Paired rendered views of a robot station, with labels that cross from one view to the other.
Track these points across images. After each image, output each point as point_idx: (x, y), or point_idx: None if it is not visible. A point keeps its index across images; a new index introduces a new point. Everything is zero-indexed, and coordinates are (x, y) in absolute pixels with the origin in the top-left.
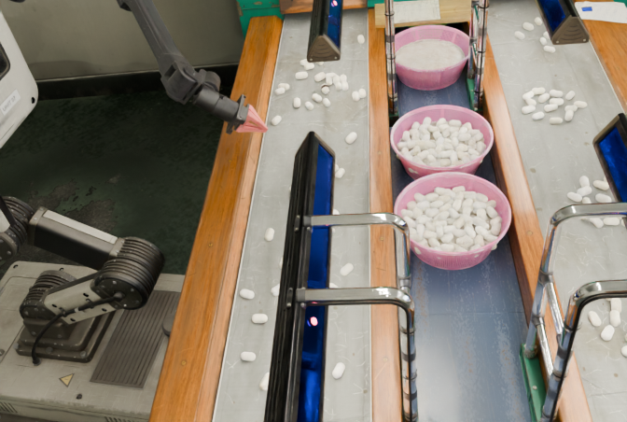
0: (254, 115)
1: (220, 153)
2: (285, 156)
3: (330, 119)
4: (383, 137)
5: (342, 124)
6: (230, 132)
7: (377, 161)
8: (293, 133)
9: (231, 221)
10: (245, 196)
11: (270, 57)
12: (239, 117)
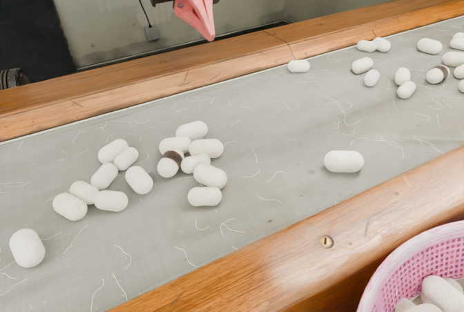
0: None
1: (176, 52)
2: (223, 108)
3: (373, 114)
4: (400, 221)
5: (378, 135)
6: (151, 0)
7: (278, 255)
8: (290, 93)
9: (3, 112)
10: (86, 105)
11: (420, 14)
12: None
